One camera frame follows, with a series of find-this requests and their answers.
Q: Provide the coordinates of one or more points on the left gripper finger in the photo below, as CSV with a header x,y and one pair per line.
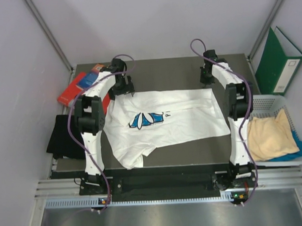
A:
x,y
130,89
113,92

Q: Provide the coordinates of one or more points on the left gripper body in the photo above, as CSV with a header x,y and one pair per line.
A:
x,y
121,85

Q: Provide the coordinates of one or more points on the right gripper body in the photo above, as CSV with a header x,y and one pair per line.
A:
x,y
204,75

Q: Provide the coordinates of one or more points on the white flower print t-shirt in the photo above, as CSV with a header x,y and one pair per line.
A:
x,y
136,125

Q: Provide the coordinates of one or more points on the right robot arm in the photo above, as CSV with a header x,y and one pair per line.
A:
x,y
237,107

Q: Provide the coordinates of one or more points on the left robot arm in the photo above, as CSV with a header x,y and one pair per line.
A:
x,y
89,115

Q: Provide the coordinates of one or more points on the small blue orange book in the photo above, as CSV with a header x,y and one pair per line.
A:
x,y
90,77

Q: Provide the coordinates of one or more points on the large red book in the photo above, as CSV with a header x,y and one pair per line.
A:
x,y
72,91

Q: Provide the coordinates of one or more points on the white plastic basket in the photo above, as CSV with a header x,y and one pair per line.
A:
x,y
269,106

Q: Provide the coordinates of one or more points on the folded black t-shirt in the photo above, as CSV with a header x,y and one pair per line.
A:
x,y
61,144

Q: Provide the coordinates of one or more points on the green lever arch binder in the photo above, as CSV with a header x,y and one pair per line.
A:
x,y
280,60

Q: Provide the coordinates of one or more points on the peach orange t-shirt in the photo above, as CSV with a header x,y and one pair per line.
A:
x,y
270,137

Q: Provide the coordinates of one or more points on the teal blue t-shirt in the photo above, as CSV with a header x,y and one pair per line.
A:
x,y
293,156

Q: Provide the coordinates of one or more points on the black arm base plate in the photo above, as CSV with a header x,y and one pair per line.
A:
x,y
149,184

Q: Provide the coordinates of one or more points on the grey slotted cable duct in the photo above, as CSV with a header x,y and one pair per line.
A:
x,y
96,202

